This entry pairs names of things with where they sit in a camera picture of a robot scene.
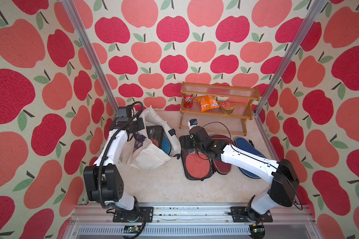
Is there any black paddle case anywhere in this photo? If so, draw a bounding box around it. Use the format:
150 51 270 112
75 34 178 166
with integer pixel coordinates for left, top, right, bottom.
147 125 164 148
179 135 214 181

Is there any maroon paddle case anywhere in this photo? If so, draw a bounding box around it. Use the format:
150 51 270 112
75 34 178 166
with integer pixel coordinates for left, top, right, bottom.
210 134 235 176

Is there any blue paddle case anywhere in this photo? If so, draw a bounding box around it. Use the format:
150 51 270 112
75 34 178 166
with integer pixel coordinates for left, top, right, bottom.
234 136 268 180

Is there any white canvas tote bag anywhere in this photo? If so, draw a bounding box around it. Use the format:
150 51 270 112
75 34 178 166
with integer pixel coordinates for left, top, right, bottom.
120 107 181 171

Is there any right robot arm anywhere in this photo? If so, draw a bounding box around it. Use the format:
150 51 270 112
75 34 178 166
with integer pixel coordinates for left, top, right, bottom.
189 126 300 223

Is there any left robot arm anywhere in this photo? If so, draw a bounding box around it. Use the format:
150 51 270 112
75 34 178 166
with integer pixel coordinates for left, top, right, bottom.
83 118 145 213

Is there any orange snack bag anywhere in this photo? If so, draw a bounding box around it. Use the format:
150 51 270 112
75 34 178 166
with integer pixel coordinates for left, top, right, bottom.
196 95 218 112

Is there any wooden two-tier shelf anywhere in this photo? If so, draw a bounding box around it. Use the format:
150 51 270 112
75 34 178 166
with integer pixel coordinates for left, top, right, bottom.
179 82 260 136

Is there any round red tin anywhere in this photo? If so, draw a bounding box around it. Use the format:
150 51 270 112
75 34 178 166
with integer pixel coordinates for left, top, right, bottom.
219 101 235 115

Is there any red cola can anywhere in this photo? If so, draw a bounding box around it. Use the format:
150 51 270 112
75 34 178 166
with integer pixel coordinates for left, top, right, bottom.
183 93 193 109

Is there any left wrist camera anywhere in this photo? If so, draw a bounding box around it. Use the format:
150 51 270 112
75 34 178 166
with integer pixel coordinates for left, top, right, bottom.
117 106 134 122

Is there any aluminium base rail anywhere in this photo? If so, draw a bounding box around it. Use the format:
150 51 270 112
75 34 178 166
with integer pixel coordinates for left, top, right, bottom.
61 203 322 239

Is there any aluminium frame post left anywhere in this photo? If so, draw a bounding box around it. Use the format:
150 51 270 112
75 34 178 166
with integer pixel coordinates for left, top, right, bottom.
62 0 119 116

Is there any aluminium frame post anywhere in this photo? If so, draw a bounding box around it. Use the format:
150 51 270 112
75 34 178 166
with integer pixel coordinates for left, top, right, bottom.
254 0 328 118
62 0 119 116

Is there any aluminium frame post right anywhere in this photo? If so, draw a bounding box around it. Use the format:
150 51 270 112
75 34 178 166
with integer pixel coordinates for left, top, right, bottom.
254 0 328 118

